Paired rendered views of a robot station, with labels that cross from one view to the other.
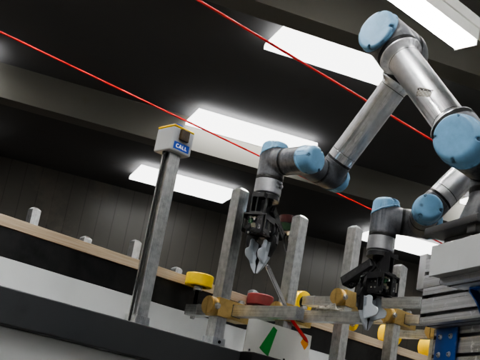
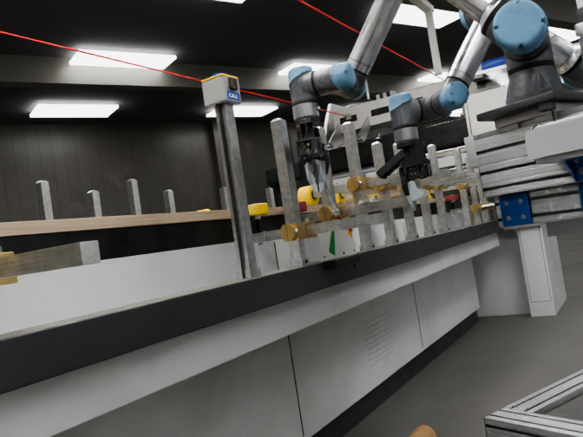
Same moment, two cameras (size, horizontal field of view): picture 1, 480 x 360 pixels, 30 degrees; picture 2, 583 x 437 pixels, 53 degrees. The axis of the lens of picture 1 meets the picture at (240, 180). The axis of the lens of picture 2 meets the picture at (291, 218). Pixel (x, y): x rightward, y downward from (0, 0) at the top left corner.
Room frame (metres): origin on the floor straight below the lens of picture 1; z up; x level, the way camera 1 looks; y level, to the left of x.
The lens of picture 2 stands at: (0.79, 0.53, 0.78)
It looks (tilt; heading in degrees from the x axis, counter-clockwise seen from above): 2 degrees up; 342
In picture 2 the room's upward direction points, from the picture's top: 9 degrees counter-clockwise
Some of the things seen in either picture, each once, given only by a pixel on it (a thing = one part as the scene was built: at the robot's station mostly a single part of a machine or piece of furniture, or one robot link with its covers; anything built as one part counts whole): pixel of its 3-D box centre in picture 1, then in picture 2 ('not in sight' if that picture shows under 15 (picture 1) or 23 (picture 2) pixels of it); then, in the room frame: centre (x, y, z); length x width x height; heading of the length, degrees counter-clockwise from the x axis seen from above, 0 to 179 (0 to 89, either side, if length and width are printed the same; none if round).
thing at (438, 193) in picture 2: not in sight; (438, 190); (3.39, -1.14, 0.92); 0.03 x 0.03 x 0.48; 41
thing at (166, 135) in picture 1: (173, 143); (221, 93); (2.24, 0.19, 1.18); 0.07 x 0.07 x 0.08; 41
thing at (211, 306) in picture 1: (225, 310); (298, 231); (2.43, -0.03, 0.80); 0.13 x 0.06 x 0.05; 131
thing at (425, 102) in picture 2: (421, 223); (434, 107); (2.36, -0.51, 1.12); 0.11 x 0.11 x 0.08; 83
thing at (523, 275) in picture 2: not in sight; (431, 197); (4.88, -2.02, 0.95); 1.65 x 0.70 x 1.90; 41
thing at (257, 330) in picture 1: (278, 343); (337, 242); (2.54, -0.19, 0.75); 0.26 x 0.01 x 0.10; 131
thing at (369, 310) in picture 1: (369, 311); (415, 195); (2.37, -0.40, 0.86); 0.06 x 0.03 x 0.09; 41
